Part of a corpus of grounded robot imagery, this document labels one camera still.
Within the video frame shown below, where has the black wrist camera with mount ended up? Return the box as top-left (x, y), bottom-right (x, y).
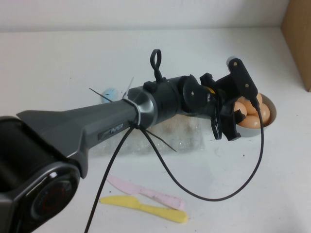
top-left (215, 57), bottom-right (259, 107)

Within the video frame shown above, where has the yellow plastic knife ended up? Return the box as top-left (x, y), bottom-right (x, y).
top-left (99, 195), bottom-right (189, 224)

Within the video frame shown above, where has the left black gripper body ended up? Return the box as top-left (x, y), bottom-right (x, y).
top-left (199, 72), bottom-right (235, 132)

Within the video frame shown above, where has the orange egg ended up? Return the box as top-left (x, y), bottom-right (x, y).
top-left (239, 115), bottom-right (263, 129)
top-left (257, 103), bottom-right (271, 125)
top-left (242, 93), bottom-right (263, 115)
top-left (233, 101), bottom-right (248, 116)

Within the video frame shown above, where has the black twisted cable loop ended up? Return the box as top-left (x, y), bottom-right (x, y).
top-left (150, 49), bottom-right (167, 82)

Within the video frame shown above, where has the white zip tie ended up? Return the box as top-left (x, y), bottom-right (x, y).
top-left (121, 76), bottom-right (142, 127)

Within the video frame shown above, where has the black zip tie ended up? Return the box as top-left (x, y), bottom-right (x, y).
top-left (135, 125), bottom-right (177, 152)
top-left (88, 87), bottom-right (110, 102)

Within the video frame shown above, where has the brown cardboard box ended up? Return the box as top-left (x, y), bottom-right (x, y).
top-left (281, 0), bottom-right (311, 93)

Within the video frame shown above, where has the clear plastic egg tray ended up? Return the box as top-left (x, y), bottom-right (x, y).
top-left (92, 114), bottom-right (206, 156)

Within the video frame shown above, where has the grey round bowl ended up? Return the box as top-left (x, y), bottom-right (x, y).
top-left (237, 93), bottom-right (277, 138)

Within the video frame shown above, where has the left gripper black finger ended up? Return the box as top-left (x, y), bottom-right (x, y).
top-left (225, 113), bottom-right (242, 142)
top-left (234, 109), bottom-right (247, 122)

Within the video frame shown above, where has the pink plastic knife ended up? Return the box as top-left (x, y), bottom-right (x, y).
top-left (106, 175), bottom-right (186, 211)

